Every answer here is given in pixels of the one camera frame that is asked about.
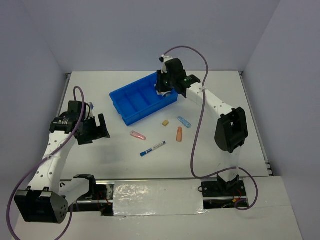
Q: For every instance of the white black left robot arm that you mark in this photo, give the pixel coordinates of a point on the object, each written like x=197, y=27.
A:
x=46, y=199

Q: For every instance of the pink translucent case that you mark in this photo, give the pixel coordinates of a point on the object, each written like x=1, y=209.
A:
x=137, y=135

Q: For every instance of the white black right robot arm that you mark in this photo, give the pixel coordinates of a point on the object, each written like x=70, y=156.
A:
x=229, y=123

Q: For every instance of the orange translucent case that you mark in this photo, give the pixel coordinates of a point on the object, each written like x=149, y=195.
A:
x=179, y=134

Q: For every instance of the blue white marker pen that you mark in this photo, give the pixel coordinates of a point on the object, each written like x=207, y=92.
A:
x=155, y=147

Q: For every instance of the yellow eraser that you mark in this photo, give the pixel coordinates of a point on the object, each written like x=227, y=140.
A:
x=165, y=123

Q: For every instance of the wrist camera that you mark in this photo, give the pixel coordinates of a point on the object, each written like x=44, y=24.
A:
x=89, y=110
x=164, y=59

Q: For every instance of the blue plastic compartment tray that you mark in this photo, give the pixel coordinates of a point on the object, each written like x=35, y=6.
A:
x=140, y=99

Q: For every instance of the blue translucent case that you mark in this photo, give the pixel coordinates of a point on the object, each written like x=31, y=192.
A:
x=184, y=122

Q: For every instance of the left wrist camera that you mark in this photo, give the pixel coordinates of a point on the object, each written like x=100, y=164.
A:
x=89, y=110

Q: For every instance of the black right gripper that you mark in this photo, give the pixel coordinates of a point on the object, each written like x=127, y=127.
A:
x=160, y=86

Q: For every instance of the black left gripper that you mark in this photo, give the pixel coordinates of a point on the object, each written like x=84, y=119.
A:
x=86, y=140

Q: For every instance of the white foil covered panel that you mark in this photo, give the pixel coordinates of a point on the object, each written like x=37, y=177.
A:
x=157, y=198

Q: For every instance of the blue slime jar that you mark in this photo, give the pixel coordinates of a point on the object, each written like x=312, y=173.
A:
x=167, y=94

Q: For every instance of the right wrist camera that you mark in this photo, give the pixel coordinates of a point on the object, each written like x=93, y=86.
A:
x=164, y=59

